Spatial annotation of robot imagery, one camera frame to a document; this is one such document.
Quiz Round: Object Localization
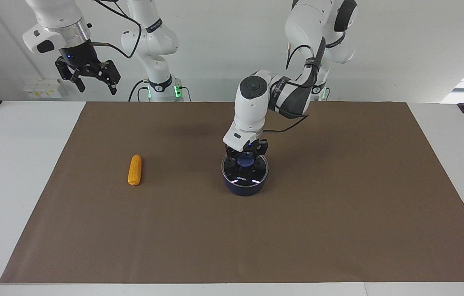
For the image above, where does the brown table mat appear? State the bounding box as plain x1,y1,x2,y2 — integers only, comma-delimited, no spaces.
0,102,464,284

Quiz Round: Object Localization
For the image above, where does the dark blue saucepan with handle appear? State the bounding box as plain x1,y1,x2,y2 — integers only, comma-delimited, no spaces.
221,164,270,197

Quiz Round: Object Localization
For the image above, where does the white wall socket box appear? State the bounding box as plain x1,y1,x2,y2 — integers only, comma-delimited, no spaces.
23,79,62,99

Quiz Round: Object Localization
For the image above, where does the yellow corn cob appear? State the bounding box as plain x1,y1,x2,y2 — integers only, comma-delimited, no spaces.
128,155,143,186

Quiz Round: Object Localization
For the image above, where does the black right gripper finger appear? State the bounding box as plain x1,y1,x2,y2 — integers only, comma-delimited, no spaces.
101,60,122,96
55,58,86,94

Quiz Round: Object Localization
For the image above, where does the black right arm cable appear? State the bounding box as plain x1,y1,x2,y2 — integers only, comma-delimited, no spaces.
90,0,143,59

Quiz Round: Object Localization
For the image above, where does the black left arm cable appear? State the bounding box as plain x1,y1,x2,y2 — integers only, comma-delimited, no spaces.
262,37,327,134

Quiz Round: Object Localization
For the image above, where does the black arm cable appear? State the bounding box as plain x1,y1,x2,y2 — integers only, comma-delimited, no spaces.
262,37,327,134
90,0,143,59

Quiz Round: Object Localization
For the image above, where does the glass lid with blue knob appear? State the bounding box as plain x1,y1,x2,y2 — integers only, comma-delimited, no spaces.
221,153,270,185

